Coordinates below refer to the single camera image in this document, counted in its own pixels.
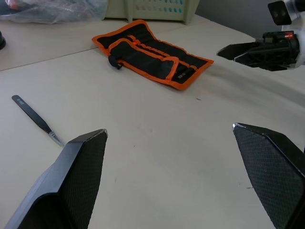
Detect black orange-trimmed tool roll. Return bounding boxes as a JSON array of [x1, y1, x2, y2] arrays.
[[91, 19, 214, 91]]

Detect clear plastic bag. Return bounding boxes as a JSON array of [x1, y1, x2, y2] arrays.
[[0, 0, 107, 25]]

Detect beige plastic basket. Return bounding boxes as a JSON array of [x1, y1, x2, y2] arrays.
[[103, 0, 201, 25]]

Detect black round object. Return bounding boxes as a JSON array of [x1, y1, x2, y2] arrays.
[[0, 30, 7, 51]]

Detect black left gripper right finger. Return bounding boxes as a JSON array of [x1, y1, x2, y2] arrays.
[[232, 123, 305, 229]]

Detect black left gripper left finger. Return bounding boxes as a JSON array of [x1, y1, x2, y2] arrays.
[[3, 128, 109, 229]]

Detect black tweezers with grey label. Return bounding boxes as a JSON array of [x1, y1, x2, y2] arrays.
[[176, 67, 198, 81]]

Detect black tweezers with silver tip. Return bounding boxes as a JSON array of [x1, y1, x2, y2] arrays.
[[11, 94, 65, 147]]

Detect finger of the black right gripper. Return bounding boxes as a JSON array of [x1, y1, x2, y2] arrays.
[[233, 46, 297, 72], [216, 42, 259, 61]]

